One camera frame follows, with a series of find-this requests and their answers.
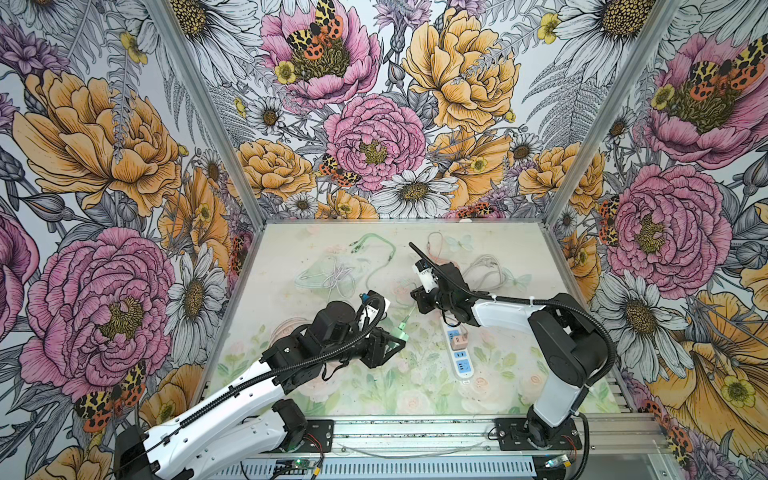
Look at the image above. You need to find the white power strip cord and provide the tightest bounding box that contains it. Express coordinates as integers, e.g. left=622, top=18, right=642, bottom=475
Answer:
left=461, top=253, right=518, bottom=292

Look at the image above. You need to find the aluminium corner post right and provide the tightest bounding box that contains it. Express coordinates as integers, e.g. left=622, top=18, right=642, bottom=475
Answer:
left=543, top=1, right=681, bottom=227

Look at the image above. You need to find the pink charger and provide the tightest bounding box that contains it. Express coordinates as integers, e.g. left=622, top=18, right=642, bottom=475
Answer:
left=450, top=333, right=469, bottom=352

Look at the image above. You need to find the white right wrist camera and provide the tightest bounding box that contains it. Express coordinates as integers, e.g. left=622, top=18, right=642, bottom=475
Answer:
left=414, top=260, right=438, bottom=293

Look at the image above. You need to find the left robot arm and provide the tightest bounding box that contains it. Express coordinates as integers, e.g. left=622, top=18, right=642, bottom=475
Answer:
left=112, top=291, right=405, bottom=479

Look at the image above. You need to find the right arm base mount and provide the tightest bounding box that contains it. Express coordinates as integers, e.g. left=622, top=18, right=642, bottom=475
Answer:
left=492, top=417, right=582, bottom=451

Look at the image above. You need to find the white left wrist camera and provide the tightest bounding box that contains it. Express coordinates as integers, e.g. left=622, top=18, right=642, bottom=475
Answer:
left=357, top=291, right=391, bottom=330

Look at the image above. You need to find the green charger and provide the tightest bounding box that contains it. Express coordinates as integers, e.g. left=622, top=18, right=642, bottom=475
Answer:
left=395, top=315, right=410, bottom=342

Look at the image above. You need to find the aluminium corner post left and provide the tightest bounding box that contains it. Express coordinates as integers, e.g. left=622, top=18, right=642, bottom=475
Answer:
left=147, top=1, right=267, bottom=233

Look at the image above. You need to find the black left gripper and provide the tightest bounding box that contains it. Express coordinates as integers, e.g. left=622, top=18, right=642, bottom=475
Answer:
left=322, top=324, right=404, bottom=368

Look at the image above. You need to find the lilac USB cable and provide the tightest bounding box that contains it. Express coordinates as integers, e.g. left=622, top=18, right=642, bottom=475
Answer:
left=320, top=263, right=361, bottom=301

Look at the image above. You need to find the pink USB cable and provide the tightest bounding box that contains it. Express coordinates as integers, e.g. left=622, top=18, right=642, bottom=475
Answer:
left=425, top=232, right=460, bottom=268

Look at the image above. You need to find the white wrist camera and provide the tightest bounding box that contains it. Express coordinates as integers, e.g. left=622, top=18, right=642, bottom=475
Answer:
left=414, top=260, right=438, bottom=293
left=357, top=291, right=391, bottom=330

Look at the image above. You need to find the aluminium corner post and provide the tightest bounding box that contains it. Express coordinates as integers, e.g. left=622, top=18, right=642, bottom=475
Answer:
left=147, top=1, right=267, bottom=233
left=543, top=1, right=681, bottom=227

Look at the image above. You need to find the white blue power strip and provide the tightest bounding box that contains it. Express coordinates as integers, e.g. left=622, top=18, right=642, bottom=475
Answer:
left=443, top=324, right=475, bottom=383

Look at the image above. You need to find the green USB cable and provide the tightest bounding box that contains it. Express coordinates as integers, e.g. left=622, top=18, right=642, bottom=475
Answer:
left=349, top=232, right=398, bottom=289

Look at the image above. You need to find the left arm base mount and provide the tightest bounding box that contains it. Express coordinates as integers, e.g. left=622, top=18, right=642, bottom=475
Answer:
left=280, top=419, right=335, bottom=454

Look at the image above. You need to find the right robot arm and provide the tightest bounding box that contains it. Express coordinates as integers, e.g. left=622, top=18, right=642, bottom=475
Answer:
left=409, top=243, right=617, bottom=450

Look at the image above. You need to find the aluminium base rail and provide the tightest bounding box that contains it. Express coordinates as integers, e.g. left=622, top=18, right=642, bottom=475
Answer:
left=158, top=413, right=667, bottom=460

